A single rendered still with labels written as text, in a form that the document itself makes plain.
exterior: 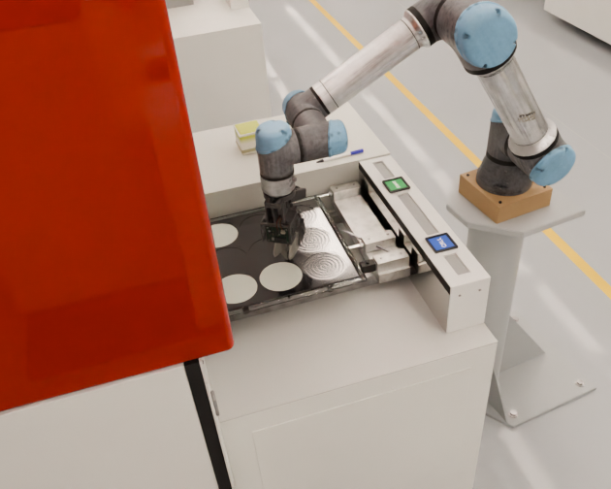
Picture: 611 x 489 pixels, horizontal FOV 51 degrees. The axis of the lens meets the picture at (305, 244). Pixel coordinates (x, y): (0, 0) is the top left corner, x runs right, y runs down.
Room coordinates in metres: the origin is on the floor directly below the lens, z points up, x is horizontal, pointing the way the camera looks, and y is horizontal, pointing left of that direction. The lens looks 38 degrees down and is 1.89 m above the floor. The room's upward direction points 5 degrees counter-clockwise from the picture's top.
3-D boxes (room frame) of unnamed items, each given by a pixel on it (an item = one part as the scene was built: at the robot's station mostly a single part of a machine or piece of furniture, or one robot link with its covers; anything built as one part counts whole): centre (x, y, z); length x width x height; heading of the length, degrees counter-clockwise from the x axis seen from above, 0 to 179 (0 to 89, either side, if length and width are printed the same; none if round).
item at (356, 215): (1.32, -0.16, 0.87); 0.36 x 0.08 x 0.03; 14
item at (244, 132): (1.64, 0.13, 1.00); 0.07 x 0.07 x 0.07; 16
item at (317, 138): (1.23, -0.05, 1.21); 0.11 x 0.11 x 0.08; 14
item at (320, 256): (1.24, 0.09, 0.90); 0.34 x 0.34 x 0.01; 14
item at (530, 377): (1.52, -0.67, 0.41); 0.51 x 0.44 x 0.82; 111
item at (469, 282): (1.26, -0.28, 0.89); 0.55 x 0.09 x 0.14; 14
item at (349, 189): (1.48, -0.12, 0.89); 0.08 x 0.03 x 0.03; 104
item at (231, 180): (1.64, 0.09, 0.89); 0.62 x 0.35 x 0.14; 104
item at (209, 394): (1.00, 0.26, 1.02); 0.81 x 0.03 x 0.40; 14
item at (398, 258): (1.17, -0.20, 0.89); 0.08 x 0.03 x 0.03; 104
